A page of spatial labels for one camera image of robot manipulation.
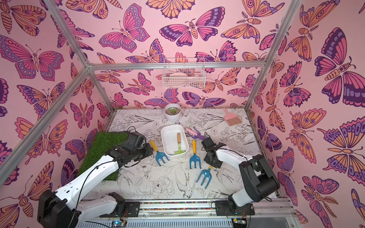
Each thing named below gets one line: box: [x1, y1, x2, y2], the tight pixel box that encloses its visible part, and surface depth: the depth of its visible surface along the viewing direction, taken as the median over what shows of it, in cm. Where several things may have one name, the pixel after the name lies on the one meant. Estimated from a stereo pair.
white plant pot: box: [163, 103, 182, 124], surface depth 108 cm
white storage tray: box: [160, 123, 190, 158], surface depth 102 cm
